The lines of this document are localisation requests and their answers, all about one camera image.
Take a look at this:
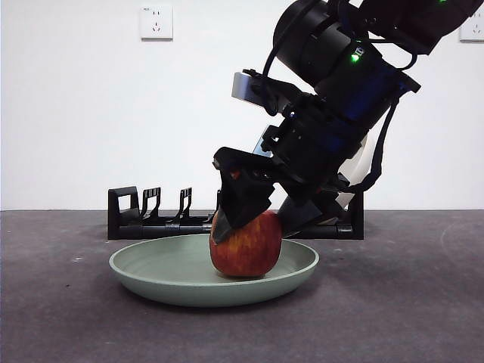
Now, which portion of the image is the red yellow apple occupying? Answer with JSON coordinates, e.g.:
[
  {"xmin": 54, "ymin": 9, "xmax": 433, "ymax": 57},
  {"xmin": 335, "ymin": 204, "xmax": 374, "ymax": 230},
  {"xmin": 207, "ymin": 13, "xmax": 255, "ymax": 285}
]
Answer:
[{"xmin": 209, "ymin": 210, "xmax": 284, "ymax": 280}]

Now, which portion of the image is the green round plate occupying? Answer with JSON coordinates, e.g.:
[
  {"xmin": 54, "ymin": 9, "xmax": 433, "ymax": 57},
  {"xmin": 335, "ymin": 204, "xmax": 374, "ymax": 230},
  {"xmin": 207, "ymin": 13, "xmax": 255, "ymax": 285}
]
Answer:
[{"xmin": 109, "ymin": 233, "xmax": 321, "ymax": 308}]

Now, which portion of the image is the beige round plate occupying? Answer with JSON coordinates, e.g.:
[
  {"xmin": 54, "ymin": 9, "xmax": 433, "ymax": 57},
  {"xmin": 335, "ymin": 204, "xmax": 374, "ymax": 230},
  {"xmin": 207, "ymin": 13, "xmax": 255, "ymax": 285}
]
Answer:
[{"xmin": 334, "ymin": 134, "xmax": 380, "ymax": 213}]

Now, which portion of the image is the black plate rack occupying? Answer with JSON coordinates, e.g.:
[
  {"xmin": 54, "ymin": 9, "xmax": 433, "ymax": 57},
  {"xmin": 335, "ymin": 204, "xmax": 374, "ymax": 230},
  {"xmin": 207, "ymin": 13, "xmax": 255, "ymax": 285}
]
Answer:
[{"xmin": 107, "ymin": 186, "xmax": 365, "ymax": 240}]

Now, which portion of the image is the black sleeved cable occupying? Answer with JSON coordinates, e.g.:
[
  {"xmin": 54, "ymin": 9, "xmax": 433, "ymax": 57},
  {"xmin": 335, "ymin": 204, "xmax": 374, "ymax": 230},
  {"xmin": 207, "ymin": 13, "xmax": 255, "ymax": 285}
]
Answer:
[{"xmin": 336, "ymin": 86, "xmax": 402, "ymax": 196}]

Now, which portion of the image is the pale grey camera box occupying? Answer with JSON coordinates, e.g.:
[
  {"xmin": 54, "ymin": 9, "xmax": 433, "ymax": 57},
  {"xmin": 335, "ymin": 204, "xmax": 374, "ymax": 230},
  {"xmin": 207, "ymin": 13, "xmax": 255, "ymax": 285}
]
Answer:
[{"xmin": 231, "ymin": 70, "xmax": 268, "ymax": 107}]

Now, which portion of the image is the thin black cable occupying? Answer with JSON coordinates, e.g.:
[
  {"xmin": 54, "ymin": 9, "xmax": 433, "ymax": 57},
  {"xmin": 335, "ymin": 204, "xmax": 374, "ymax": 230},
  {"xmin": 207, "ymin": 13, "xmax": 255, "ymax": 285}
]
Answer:
[{"xmin": 260, "ymin": 22, "xmax": 292, "ymax": 118}]

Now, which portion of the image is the white wall socket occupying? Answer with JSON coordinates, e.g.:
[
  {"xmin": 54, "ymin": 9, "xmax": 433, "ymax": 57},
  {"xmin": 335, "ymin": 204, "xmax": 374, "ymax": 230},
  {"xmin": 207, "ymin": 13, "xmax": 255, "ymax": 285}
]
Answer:
[
  {"xmin": 459, "ymin": 14, "xmax": 484, "ymax": 42},
  {"xmin": 140, "ymin": 5, "xmax": 174, "ymax": 42}
]

